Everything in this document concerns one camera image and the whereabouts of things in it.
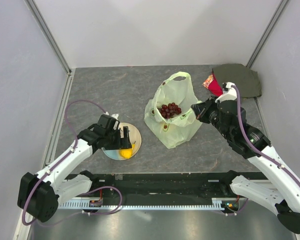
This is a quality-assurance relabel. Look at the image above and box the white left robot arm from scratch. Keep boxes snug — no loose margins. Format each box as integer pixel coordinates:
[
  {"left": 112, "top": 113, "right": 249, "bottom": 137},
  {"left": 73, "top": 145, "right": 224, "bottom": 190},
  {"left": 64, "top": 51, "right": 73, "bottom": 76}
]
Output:
[{"left": 17, "top": 114, "right": 132, "bottom": 226}]

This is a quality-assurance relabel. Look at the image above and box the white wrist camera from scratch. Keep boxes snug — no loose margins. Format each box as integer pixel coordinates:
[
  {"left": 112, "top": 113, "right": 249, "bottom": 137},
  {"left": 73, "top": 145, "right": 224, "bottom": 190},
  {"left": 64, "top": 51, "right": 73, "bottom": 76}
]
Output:
[
  {"left": 215, "top": 81, "right": 237, "bottom": 103},
  {"left": 99, "top": 112, "right": 119, "bottom": 128}
]

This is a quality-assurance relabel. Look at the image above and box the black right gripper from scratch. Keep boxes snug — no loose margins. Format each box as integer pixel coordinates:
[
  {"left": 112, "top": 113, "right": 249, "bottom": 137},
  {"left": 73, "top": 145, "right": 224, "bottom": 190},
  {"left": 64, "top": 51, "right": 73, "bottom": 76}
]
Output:
[{"left": 192, "top": 94, "right": 232, "bottom": 140}]

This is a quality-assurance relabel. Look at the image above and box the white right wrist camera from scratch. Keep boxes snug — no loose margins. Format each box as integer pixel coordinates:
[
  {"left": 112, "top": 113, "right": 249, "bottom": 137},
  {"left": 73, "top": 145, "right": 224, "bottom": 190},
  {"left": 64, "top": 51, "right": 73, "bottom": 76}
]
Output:
[{"left": 215, "top": 81, "right": 237, "bottom": 103}]

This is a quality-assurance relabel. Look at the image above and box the yellow fruit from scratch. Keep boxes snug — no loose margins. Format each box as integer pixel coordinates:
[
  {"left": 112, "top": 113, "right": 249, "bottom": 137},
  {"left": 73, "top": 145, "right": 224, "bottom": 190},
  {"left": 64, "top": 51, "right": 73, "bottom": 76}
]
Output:
[{"left": 119, "top": 143, "right": 136, "bottom": 160}]

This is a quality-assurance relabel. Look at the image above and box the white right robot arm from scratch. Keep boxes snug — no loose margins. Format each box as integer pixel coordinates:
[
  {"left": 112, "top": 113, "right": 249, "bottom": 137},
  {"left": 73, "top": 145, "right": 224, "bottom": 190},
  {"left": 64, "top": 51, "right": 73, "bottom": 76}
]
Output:
[{"left": 191, "top": 97, "right": 300, "bottom": 234}]

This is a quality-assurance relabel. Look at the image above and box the red grape bunch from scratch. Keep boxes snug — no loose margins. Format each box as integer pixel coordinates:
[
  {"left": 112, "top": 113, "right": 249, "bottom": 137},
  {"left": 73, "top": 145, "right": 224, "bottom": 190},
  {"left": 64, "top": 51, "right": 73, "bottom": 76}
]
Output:
[{"left": 157, "top": 102, "right": 182, "bottom": 119}]

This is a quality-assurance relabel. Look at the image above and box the aluminium frame rail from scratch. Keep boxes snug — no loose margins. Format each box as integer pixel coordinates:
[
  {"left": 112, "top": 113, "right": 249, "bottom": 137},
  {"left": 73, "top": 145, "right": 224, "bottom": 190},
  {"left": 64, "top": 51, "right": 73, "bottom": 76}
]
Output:
[
  {"left": 24, "top": 0, "right": 75, "bottom": 178},
  {"left": 245, "top": 0, "right": 290, "bottom": 68}
]

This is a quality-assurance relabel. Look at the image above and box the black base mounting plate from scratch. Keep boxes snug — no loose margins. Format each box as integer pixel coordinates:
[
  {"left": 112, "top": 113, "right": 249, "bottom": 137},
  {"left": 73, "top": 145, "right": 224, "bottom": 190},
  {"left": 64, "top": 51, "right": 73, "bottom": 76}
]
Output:
[{"left": 80, "top": 170, "right": 238, "bottom": 198}]

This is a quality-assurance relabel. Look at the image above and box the front aluminium extrusion frame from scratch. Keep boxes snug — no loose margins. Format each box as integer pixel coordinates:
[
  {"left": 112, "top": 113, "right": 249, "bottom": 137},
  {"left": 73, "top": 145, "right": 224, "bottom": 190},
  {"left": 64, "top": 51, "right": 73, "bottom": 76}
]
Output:
[{"left": 12, "top": 211, "right": 31, "bottom": 240}]

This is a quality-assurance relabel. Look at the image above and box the right aluminium frame rail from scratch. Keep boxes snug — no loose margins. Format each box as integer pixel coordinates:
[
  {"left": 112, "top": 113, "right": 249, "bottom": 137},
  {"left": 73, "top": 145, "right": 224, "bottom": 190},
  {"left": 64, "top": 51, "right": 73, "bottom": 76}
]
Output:
[{"left": 245, "top": 0, "right": 290, "bottom": 68}]

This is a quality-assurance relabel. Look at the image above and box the cream and blue plate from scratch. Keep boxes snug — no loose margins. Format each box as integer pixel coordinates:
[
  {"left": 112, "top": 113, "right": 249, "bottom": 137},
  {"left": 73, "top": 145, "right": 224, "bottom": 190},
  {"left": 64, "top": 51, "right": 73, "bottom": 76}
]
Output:
[{"left": 102, "top": 122, "right": 142, "bottom": 161}]

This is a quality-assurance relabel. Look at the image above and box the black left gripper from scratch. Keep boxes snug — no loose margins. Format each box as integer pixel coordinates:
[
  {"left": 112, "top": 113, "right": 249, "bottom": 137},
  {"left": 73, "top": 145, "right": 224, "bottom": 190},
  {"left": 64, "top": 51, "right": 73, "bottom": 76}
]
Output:
[{"left": 103, "top": 126, "right": 132, "bottom": 151}]

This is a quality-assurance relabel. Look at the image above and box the red cloth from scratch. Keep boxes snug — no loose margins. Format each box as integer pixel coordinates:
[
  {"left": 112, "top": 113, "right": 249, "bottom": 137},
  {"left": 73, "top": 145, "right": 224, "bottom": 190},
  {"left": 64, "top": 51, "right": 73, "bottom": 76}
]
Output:
[{"left": 208, "top": 76, "right": 223, "bottom": 97}]

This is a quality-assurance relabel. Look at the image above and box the left aluminium frame rail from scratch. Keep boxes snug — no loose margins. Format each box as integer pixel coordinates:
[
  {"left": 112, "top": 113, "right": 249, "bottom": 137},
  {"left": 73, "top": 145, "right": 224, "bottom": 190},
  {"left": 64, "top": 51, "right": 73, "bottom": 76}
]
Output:
[{"left": 24, "top": 0, "right": 75, "bottom": 178}]

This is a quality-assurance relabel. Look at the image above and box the grey slotted cable duct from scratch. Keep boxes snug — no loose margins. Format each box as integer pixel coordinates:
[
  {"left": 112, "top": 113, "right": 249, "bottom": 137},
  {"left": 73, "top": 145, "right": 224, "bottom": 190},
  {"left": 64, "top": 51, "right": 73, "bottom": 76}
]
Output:
[{"left": 58, "top": 197, "right": 238, "bottom": 211}]

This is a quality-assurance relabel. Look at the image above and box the light green plastic bag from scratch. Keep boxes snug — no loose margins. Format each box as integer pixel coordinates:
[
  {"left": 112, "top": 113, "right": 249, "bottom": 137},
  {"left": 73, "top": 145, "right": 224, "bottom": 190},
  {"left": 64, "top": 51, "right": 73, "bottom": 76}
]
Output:
[{"left": 144, "top": 71, "right": 202, "bottom": 149}]

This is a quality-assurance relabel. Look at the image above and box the floral patterned cloth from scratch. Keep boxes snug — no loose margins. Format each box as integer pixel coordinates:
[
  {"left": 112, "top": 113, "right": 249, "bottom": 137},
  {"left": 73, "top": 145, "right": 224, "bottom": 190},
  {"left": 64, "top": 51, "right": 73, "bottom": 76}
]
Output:
[{"left": 202, "top": 74, "right": 214, "bottom": 89}]

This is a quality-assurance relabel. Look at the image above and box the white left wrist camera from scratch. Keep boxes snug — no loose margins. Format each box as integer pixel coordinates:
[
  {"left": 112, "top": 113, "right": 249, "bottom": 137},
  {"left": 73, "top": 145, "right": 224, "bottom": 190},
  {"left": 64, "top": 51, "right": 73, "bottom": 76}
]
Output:
[{"left": 99, "top": 112, "right": 119, "bottom": 128}]

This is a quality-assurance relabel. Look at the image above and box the olive green cloth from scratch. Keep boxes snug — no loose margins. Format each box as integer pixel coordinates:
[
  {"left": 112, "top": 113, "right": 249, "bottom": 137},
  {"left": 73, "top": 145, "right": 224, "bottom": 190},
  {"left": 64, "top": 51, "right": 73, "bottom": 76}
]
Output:
[{"left": 212, "top": 63, "right": 262, "bottom": 98}]

